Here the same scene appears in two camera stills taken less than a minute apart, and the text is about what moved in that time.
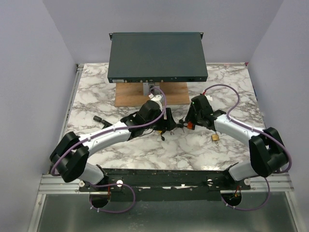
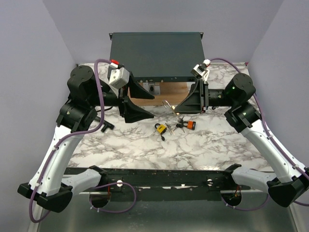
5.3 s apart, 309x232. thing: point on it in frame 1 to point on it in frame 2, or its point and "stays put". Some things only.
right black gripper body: [193, 116] to [205, 100]
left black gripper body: [162, 124] to [122, 93]
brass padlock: [215, 137] to [173, 107]
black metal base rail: [163, 180] stays put
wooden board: [131, 94] stays put
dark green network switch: [157, 57] stays put
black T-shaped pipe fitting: [103, 122] stays put
